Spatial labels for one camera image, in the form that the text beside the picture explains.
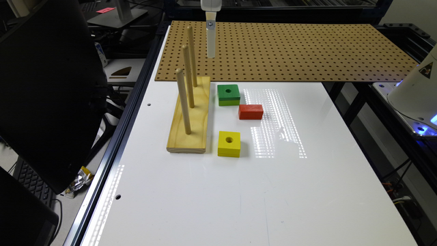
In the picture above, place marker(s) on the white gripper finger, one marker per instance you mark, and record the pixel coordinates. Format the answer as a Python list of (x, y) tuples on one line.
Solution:
[(211, 33)]

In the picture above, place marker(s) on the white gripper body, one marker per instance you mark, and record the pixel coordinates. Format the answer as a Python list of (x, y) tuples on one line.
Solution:
[(211, 5)]

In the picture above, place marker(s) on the green wooden block with hole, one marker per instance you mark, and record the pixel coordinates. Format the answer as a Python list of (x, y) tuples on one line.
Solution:
[(228, 95)]

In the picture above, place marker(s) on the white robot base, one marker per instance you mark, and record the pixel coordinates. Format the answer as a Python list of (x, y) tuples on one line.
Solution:
[(414, 97)]

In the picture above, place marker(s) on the red wooden block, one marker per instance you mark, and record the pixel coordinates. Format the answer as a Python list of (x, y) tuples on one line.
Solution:
[(250, 112)]

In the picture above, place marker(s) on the yellow wooden block with hole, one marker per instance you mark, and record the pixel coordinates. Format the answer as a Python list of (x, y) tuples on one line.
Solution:
[(229, 144)]

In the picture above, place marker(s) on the rear wooden peg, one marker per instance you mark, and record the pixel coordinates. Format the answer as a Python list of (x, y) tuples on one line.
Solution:
[(190, 36)]

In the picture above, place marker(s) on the wooden peg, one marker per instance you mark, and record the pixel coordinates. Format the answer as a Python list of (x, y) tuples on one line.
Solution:
[(190, 36), (188, 72), (183, 100)]

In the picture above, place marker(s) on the middle wooden peg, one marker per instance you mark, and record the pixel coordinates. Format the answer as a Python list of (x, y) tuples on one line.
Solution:
[(188, 72)]

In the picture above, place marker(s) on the brown pegboard sheet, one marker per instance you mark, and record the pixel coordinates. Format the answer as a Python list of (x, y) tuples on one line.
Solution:
[(250, 52)]

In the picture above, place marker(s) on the front wooden peg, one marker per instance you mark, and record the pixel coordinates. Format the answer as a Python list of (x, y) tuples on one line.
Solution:
[(183, 100)]

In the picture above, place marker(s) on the silver monitor stand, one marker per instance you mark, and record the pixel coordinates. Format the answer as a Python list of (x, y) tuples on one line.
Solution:
[(121, 15)]

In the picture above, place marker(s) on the pink sticky note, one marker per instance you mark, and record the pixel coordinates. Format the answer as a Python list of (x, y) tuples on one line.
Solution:
[(105, 10)]

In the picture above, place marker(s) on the wooden peg base board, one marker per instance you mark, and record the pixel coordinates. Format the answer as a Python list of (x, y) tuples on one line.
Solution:
[(195, 142)]

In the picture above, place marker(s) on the black monitor back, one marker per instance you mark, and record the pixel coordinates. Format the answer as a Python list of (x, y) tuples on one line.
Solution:
[(53, 91)]

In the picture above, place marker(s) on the crumpled foil wrapper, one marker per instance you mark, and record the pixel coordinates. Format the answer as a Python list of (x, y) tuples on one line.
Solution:
[(84, 177)]

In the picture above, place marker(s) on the black keyboard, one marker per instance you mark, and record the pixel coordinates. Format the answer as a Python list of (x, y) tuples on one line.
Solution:
[(33, 183)]

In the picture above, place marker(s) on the black aluminium table frame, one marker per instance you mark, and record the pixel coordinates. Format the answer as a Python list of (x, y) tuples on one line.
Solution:
[(97, 202)]

